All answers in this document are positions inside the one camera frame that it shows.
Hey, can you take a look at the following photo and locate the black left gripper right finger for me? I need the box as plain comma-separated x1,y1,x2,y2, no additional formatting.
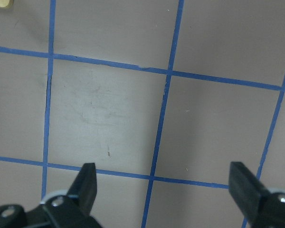
228,161,269,220

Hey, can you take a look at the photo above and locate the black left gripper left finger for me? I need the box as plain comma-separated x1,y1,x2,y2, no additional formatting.
66,163,96,216

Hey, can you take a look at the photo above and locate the wooden cup rack stand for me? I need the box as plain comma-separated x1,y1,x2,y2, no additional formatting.
0,0,14,9

